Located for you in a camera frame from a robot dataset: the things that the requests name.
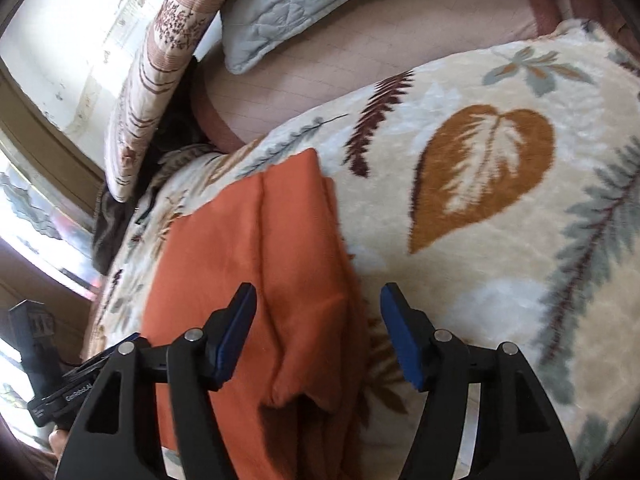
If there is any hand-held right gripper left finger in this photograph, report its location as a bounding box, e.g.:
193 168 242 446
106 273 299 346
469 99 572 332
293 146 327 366
55 282 258 480

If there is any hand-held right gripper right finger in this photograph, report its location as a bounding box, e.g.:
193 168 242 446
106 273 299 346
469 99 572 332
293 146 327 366
380 283 582 480

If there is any orange knit sweater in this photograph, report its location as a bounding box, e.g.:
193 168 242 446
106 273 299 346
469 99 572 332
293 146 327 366
141 148 372 480

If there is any person's left hand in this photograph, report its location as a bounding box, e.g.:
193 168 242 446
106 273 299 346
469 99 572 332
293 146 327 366
48 427 73 462

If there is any leaf print fleece blanket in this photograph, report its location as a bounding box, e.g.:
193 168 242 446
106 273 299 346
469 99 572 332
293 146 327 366
80 19 640 480

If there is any striped floral quilted pillow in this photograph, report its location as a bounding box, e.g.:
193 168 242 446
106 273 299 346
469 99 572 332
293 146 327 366
104 0 246 204

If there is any pink quilted bed sheet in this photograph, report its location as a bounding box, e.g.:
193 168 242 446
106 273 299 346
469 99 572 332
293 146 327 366
192 0 608 155

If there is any grey quilted pillow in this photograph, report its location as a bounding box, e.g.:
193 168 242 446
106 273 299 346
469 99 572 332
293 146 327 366
221 0 595 76

